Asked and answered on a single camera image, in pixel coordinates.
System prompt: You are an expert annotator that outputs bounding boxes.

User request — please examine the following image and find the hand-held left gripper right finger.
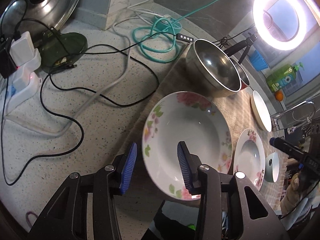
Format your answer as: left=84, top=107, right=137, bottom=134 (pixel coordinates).
left=176, top=141, right=288, bottom=240

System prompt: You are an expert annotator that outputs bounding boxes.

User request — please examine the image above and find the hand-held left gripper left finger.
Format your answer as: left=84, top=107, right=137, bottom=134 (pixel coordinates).
left=27, top=142, right=138, bottom=240

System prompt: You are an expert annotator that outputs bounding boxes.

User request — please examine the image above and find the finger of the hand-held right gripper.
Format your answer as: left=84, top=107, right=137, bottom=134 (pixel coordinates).
left=269, top=137, right=310, bottom=165

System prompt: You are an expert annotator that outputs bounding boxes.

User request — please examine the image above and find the pale blue ceramic bowl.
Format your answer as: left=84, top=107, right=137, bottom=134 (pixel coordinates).
left=265, top=152, right=280, bottom=183

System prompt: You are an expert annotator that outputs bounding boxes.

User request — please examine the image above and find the large pink floral plate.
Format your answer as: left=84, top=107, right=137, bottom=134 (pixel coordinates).
left=142, top=91, right=233, bottom=201

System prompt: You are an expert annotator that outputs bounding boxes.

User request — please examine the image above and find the small floral white bowl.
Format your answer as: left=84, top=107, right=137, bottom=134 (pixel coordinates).
left=233, top=128, right=266, bottom=192

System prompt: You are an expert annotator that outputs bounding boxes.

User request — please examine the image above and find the white plate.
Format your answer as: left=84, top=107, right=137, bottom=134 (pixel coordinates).
left=251, top=90, right=272, bottom=132

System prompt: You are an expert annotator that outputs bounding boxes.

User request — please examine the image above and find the dark brown bowl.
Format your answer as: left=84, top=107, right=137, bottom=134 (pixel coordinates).
left=230, top=56, right=251, bottom=92

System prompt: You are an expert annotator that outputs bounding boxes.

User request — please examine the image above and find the stainless steel bowl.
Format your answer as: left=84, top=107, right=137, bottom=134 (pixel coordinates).
left=185, top=39, right=242, bottom=98

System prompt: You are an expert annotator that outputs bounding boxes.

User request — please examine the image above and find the person's right forearm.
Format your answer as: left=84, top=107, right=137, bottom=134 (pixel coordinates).
left=280, top=172, right=320, bottom=230

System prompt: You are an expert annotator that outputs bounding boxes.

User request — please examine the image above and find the chrome faucet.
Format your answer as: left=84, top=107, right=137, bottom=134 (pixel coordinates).
left=270, top=100, right=316, bottom=132

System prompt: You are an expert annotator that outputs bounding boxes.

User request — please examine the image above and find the checked beige table mat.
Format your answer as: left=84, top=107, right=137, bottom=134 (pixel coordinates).
left=122, top=52, right=288, bottom=210

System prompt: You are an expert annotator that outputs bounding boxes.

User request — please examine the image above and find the green dish soap bottle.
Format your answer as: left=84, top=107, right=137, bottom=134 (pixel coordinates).
left=266, top=62, right=305, bottom=92

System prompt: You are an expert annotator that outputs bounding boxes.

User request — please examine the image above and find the blue plastic basin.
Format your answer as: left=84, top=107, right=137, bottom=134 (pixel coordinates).
left=249, top=49, right=269, bottom=72

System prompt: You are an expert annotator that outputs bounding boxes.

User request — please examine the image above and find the black tripod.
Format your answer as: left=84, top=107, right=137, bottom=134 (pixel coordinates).
left=224, top=31, right=258, bottom=64

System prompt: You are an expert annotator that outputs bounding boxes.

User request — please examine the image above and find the black inline remote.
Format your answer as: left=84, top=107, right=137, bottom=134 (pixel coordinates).
left=176, top=33, right=193, bottom=43

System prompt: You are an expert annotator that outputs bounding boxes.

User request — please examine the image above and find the white power strip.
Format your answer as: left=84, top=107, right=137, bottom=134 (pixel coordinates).
left=4, top=77, right=42, bottom=117

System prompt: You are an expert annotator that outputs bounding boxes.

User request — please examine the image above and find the dark green plastic object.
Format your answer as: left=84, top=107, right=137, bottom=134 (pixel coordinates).
left=40, top=27, right=88, bottom=74

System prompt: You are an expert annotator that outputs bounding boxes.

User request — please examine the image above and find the black box device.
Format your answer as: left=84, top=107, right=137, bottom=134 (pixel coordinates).
left=0, top=36, right=17, bottom=78

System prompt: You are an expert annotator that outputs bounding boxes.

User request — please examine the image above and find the white charger adapter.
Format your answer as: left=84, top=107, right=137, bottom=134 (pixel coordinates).
left=9, top=31, right=34, bottom=64

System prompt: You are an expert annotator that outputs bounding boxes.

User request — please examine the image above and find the stainless steel pot lid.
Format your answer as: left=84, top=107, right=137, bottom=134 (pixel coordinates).
left=5, top=0, right=85, bottom=30

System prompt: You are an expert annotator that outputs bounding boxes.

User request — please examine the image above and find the black cable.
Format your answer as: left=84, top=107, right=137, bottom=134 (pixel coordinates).
left=0, top=44, right=193, bottom=187

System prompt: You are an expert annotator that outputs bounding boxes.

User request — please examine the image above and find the white cable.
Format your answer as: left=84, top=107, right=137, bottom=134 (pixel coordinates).
left=5, top=7, right=175, bottom=137

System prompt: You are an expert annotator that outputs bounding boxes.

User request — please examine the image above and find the teal cable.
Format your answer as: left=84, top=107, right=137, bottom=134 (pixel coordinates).
left=132, top=0, right=250, bottom=63

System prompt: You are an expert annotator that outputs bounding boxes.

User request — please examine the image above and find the white ring light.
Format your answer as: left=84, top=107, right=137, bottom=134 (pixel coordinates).
left=252, top=0, right=307, bottom=51

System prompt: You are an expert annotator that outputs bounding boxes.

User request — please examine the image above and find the teal cable reel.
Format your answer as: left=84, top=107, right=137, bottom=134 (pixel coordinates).
left=152, top=15, right=183, bottom=34

